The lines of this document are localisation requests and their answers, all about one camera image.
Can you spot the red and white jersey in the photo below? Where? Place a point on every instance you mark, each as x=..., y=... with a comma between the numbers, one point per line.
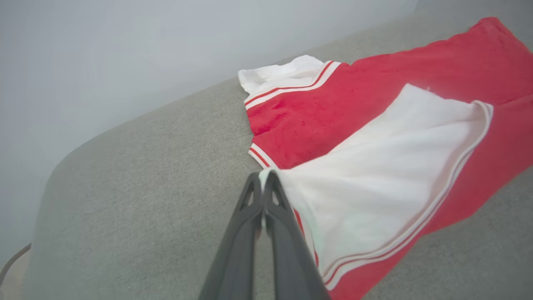
x=374, y=146

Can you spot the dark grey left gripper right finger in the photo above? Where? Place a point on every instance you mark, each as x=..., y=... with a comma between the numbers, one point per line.
x=287, y=254

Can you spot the grey fabric sofa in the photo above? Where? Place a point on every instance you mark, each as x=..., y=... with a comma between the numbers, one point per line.
x=145, y=187

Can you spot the beige laundry basket brown rim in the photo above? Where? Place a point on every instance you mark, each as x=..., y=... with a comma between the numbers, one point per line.
x=14, y=258

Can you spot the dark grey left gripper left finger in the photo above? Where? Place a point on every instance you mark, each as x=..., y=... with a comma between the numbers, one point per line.
x=237, y=250

